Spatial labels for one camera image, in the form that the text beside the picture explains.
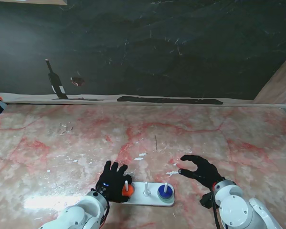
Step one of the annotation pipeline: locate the medium blue ring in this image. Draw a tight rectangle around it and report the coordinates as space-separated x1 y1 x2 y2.
157 184 174 198

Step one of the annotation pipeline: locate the white Hanoi tower base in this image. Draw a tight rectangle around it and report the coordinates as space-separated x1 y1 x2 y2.
120 181 176 207

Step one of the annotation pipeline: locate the red black left arm cable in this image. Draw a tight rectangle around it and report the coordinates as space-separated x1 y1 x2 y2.
98 200 110 229

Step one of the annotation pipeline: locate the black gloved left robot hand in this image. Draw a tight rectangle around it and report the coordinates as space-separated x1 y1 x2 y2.
95 161 133 204

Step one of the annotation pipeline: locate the large green ring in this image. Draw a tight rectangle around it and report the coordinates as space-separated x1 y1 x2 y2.
158 190 175 203

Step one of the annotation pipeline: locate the leaning wooden plank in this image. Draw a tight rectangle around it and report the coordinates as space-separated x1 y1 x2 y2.
251 58 286 105

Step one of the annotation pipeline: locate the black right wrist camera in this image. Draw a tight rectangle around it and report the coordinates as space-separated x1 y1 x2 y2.
200 193 214 210

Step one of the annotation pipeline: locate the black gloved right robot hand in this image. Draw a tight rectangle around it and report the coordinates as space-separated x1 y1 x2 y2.
178 155 226 191

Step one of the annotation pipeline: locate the red black right arm cable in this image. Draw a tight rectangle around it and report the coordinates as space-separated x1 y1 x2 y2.
211 186 222 229

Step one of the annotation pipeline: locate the red black arm cable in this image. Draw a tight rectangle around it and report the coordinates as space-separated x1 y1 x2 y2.
211 186 222 229
98 200 110 229

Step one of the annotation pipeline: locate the small orange ring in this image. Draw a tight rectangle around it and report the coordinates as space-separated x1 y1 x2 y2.
121 185 135 197

